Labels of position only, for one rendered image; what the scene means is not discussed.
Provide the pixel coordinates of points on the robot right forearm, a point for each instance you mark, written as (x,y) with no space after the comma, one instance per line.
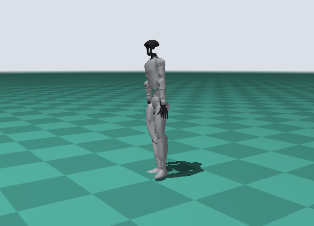
(149,94)

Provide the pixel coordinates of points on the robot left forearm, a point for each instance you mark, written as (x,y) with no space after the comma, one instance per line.
(162,93)

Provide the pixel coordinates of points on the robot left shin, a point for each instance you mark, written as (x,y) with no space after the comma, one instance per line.
(162,149)

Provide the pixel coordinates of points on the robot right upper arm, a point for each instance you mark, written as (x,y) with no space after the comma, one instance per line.
(146,82)

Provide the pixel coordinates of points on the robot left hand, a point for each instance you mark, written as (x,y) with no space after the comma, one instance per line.
(163,111)

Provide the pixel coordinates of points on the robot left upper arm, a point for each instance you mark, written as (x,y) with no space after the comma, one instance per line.
(160,63)

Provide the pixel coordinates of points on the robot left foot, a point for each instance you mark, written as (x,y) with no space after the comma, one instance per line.
(161,174)

